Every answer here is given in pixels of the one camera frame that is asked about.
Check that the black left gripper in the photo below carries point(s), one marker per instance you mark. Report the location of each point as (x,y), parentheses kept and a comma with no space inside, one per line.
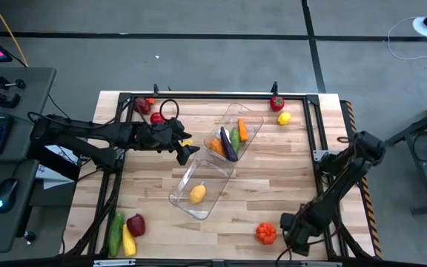
(158,137)

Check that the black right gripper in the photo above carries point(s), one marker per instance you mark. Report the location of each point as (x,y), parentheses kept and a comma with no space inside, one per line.
(302,226)

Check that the long orange pepper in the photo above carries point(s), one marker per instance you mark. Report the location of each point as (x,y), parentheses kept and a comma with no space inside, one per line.
(217,146)

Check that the orange pumpkin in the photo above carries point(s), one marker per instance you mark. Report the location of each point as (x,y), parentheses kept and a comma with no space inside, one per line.
(266,233)

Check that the white garlic bulb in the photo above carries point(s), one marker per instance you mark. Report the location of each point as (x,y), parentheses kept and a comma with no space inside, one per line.
(224,133)

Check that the purple eggplant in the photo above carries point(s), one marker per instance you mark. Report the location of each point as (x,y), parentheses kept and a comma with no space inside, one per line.
(229,147)

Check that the short green cucumber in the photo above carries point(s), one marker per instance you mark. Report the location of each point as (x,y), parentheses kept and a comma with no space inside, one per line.
(234,139)

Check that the orange carrot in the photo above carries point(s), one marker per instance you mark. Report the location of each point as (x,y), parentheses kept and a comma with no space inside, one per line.
(243,130)

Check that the large dark red apple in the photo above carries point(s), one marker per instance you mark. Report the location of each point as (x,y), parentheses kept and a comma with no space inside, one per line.
(136,225)

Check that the yellow lemon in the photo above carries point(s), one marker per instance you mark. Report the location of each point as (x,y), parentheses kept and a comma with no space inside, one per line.
(284,118)
(197,194)
(128,241)

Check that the long green cucumber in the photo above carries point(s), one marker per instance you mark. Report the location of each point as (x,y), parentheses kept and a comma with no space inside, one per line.
(115,234)

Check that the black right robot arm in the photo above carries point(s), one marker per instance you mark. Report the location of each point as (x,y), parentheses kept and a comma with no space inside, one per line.
(347,167)

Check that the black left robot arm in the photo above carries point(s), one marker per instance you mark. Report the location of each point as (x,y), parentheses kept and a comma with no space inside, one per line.
(87,131)

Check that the clear plastic bin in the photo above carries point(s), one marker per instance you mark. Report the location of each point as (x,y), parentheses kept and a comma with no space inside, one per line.
(252,118)
(213,178)

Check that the yellow lemon in bin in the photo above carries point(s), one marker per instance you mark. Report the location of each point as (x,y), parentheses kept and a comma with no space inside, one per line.
(197,194)

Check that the black table clamp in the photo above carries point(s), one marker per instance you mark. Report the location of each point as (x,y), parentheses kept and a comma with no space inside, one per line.
(274,88)
(156,89)

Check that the yellow black hazard tape strip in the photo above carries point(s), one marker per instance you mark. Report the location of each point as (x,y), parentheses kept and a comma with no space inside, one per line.
(371,217)

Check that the white paper sheet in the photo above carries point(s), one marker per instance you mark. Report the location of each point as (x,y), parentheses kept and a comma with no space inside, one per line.
(56,178)

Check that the grey desk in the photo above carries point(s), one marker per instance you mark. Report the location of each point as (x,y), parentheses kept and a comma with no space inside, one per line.
(32,81)

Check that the black computer mouse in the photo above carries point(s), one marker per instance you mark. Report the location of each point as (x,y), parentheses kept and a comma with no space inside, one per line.
(6,194)

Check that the silver aluminium bracket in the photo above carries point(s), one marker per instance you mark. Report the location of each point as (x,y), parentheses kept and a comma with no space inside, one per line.
(321,264)
(114,263)

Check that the black aluminium table frame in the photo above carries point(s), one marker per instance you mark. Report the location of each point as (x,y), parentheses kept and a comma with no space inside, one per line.
(217,97)

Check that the small silver mounting bracket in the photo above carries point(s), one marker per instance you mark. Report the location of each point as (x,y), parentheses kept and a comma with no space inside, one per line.
(319,154)

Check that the dark grey desk frame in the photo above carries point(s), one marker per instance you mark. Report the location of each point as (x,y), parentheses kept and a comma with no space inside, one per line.
(421,133)

